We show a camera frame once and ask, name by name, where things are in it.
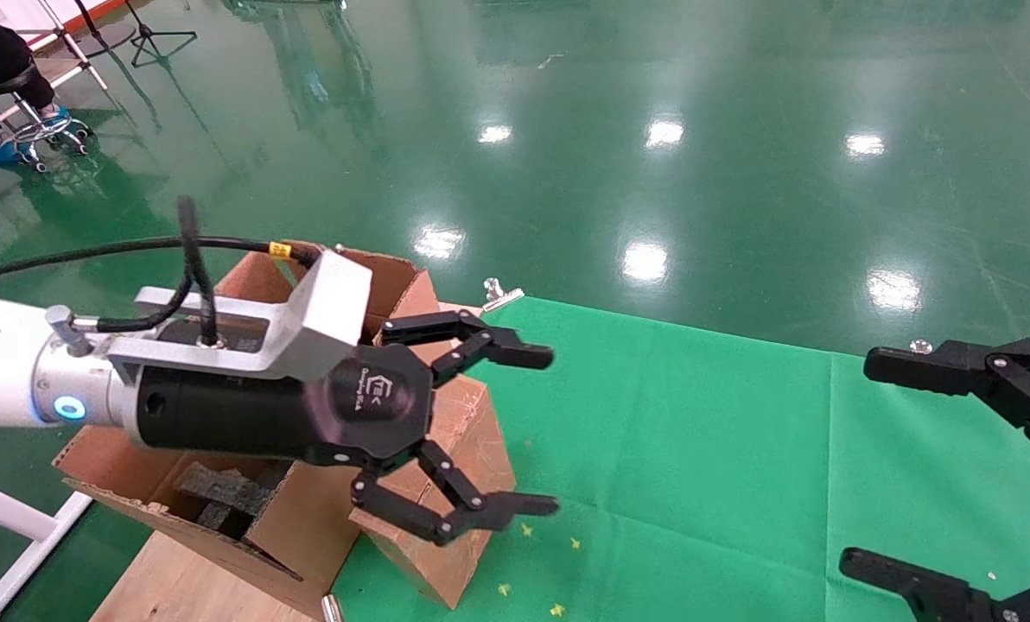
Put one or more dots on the black tripod stand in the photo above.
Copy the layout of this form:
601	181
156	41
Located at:
148	39

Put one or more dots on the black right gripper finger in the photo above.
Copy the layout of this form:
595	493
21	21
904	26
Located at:
921	587
956	367

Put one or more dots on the green table cloth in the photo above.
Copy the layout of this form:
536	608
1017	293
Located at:
696	449

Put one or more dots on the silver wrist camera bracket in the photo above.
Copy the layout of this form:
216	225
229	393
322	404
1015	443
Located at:
325	311

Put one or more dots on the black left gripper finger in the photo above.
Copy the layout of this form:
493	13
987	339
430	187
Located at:
515	354

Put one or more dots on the white work table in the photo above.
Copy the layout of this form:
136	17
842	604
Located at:
83	56

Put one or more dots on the white tube frame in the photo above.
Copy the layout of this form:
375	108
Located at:
14	517

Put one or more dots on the dark grey foam insert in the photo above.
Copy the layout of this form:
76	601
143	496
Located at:
221	488

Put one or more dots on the black round base stand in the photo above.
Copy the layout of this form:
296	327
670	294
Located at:
113	36

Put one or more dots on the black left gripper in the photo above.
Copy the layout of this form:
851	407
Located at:
247	415

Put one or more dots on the large open brown carton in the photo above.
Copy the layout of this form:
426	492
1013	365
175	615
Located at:
308	536

